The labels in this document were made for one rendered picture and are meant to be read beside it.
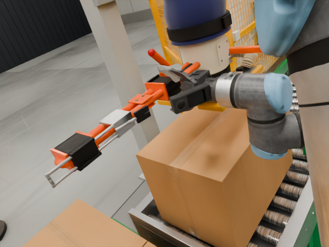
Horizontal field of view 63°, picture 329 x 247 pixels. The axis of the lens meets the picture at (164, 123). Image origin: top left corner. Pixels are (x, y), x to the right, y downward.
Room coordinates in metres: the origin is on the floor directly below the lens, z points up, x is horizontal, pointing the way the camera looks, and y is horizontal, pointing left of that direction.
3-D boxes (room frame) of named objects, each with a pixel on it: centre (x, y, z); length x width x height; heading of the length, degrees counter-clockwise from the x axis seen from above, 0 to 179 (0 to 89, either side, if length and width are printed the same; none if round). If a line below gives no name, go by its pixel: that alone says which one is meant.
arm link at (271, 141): (0.56, -0.26, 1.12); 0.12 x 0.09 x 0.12; 76
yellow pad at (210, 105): (0.91, -0.29, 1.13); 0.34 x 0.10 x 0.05; 132
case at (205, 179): (0.97, -0.20, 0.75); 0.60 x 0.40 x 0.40; 132
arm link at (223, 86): (0.64, -0.19, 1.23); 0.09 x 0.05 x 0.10; 132
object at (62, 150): (0.58, 0.23, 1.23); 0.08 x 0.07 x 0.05; 132
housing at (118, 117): (0.67, 0.12, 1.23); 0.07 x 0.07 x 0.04; 42
